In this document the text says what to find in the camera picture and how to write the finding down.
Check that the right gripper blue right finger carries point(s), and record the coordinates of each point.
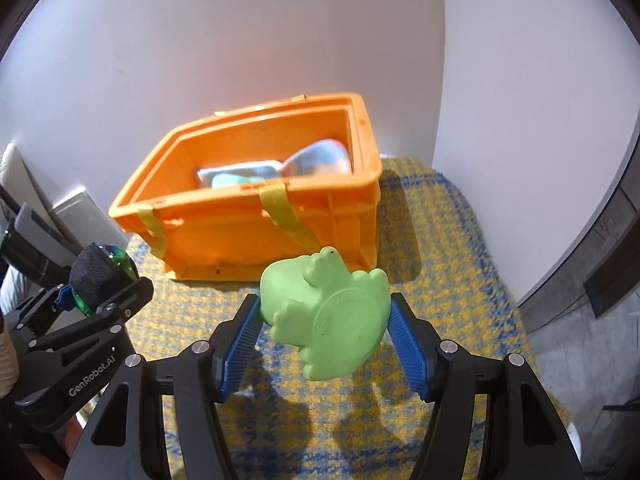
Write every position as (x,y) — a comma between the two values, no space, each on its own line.
(416,343)

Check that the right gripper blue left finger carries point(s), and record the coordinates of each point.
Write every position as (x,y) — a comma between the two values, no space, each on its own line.
(234,343)

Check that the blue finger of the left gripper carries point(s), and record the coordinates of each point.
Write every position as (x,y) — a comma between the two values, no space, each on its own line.
(125,304)
(64,300)

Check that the black round ball toy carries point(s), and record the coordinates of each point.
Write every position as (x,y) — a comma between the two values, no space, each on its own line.
(99,272)

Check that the green rubber frog toy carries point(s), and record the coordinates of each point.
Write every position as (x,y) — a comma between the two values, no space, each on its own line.
(336,318)

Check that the teal plush flower toy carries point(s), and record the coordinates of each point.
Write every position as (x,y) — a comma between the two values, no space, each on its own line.
(226,179)

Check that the person's left hand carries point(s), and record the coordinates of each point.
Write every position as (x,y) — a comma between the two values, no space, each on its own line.
(72,434)

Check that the orange plastic storage crate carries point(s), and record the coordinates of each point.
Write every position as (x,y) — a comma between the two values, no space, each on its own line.
(232,233)

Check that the pastel patterned baby blanket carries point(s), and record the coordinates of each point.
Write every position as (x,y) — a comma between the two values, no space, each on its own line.
(327,156)

